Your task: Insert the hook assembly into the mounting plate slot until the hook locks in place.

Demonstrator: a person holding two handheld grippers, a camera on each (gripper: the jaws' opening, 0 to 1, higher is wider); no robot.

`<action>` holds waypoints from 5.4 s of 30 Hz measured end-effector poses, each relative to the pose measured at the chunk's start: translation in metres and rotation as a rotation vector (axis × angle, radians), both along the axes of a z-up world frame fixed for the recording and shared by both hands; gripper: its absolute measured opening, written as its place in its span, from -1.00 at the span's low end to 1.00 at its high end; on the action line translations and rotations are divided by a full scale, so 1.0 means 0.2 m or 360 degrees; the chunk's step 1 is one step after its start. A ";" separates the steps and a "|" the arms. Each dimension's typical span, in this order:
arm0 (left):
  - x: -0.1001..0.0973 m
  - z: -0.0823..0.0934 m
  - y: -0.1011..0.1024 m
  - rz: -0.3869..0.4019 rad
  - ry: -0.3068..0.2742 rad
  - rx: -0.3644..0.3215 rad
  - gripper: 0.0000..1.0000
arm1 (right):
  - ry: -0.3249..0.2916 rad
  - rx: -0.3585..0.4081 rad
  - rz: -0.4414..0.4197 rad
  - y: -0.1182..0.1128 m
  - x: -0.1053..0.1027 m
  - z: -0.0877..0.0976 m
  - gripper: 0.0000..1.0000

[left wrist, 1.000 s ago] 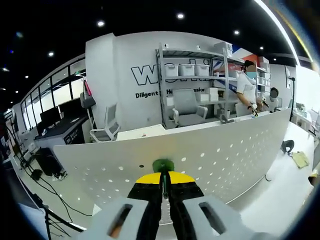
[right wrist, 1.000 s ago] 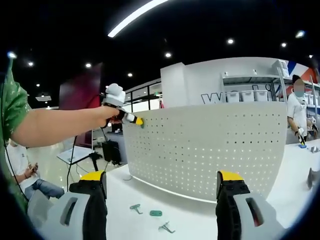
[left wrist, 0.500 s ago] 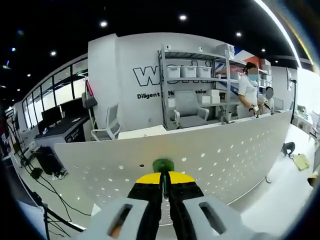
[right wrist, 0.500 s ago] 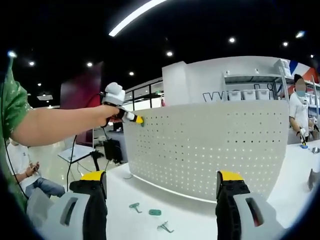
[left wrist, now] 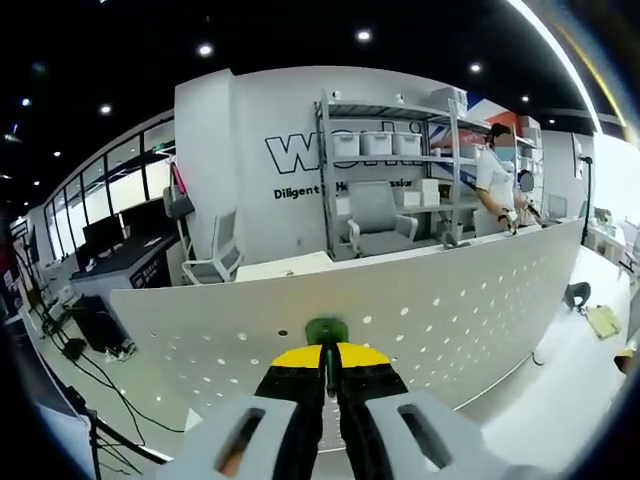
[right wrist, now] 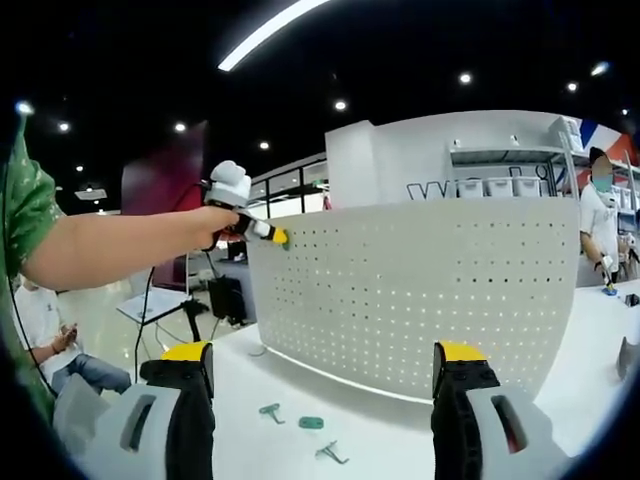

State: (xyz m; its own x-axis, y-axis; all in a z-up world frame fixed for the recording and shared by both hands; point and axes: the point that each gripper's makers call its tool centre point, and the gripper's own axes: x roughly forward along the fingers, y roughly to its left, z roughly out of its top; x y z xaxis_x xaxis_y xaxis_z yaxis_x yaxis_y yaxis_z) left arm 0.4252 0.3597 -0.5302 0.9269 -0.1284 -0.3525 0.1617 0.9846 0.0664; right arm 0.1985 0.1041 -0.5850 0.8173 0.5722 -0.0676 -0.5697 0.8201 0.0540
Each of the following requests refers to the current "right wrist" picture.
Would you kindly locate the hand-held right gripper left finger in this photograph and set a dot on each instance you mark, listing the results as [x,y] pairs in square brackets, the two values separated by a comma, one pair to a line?
[155,425]

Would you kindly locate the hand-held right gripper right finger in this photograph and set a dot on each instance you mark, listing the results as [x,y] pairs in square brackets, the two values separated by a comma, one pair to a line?
[480,425]

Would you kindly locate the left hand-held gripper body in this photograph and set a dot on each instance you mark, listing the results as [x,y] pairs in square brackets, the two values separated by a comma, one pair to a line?
[229,187]

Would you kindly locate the white perforated mounting plate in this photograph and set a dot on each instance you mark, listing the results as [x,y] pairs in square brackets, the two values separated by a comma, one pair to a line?
[405,287]

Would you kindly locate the person's left hand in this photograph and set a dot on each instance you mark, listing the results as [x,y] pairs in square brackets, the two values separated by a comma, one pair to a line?
[220,227]

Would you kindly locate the dark red banner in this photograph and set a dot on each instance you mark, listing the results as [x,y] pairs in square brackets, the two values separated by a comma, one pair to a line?
[160,185]

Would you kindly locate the black computer case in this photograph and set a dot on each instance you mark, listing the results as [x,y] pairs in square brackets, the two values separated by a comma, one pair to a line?
[227,299]

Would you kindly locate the black tripod stand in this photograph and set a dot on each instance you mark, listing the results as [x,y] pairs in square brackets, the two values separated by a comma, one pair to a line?
[194,320]

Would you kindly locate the laptop on stand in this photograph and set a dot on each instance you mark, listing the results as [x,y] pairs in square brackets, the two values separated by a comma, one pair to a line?
[150,305]

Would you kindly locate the ceiling air vent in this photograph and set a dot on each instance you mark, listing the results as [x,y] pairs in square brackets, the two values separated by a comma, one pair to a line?
[90,192]

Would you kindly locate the long linear ceiling light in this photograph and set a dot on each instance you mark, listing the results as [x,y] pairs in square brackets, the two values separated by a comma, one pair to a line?
[260,35]

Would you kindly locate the person's green patterned shirt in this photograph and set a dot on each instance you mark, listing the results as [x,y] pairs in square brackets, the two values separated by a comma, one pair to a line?
[30,210]

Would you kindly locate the white storage bin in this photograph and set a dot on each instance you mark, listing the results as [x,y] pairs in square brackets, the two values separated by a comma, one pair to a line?
[498,187]
[470,188]
[526,186]

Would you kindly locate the grey metal shelving rack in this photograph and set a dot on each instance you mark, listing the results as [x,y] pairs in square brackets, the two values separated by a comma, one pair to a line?
[500,157]

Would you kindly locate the group of ceiling spotlights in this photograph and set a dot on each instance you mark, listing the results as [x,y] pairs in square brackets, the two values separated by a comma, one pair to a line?
[465,77]

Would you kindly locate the pile of white boxes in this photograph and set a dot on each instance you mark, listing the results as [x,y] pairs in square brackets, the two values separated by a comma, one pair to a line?
[567,127]

